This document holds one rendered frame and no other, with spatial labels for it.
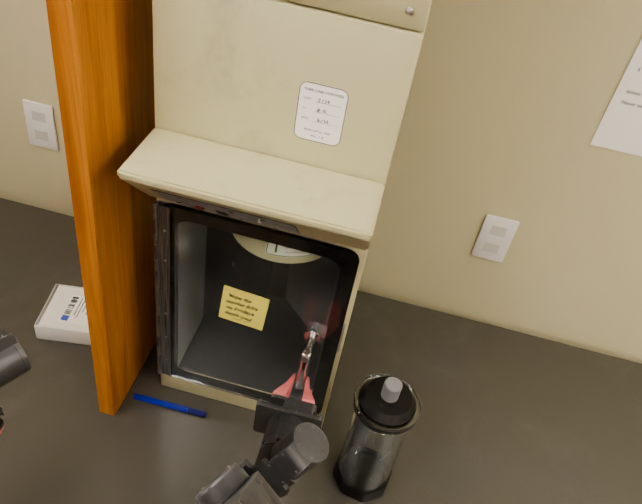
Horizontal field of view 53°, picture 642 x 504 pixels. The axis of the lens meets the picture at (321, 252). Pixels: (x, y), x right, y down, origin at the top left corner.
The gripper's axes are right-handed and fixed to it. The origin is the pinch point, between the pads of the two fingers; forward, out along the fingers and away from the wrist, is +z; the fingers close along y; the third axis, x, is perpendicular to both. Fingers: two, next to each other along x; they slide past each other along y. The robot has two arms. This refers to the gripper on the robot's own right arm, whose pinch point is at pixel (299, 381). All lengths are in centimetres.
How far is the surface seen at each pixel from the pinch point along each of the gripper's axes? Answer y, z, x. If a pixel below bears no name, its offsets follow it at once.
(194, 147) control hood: 19.4, 1.5, -37.6
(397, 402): -15.6, -2.7, -3.9
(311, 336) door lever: -0.2, 3.6, -7.0
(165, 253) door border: 24.5, 4.1, -16.3
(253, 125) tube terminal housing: 12.4, 4.0, -41.3
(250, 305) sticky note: 10.4, 4.3, -9.8
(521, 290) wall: -42, 49, 8
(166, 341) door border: 24.8, 5.2, 4.4
